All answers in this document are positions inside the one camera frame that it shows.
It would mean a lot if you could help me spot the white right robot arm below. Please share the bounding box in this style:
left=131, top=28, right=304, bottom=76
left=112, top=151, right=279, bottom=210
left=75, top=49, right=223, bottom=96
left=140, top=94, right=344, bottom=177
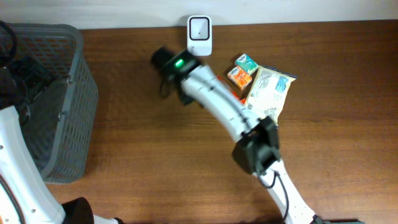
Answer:
left=151, top=47, right=319, bottom=223

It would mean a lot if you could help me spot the teal tissue pack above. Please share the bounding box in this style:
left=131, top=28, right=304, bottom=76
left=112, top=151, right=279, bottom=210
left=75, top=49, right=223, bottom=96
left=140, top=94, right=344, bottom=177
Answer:
left=234, top=54, right=259, bottom=75

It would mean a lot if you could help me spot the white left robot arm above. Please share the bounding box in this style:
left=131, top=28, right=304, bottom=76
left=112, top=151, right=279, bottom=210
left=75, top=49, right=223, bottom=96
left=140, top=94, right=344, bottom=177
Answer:
left=1, top=22, right=119, bottom=223

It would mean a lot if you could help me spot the beige snack bag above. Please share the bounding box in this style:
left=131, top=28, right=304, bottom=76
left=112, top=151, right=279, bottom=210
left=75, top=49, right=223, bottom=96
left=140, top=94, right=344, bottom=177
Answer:
left=244, top=66, right=297, bottom=126

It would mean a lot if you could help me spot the grey plastic mesh basket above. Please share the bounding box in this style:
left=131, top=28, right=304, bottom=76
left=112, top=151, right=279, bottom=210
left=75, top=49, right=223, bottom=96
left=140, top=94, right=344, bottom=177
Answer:
left=1, top=22, right=98, bottom=184

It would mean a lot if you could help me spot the orange tissue pack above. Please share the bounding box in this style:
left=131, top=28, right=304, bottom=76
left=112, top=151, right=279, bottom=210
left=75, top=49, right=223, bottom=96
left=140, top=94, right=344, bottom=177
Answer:
left=227, top=66, right=252, bottom=90

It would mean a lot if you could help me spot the red snack bag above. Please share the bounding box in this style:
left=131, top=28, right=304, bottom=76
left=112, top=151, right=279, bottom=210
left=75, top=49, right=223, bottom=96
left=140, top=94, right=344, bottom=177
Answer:
left=216, top=75, right=246, bottom=104

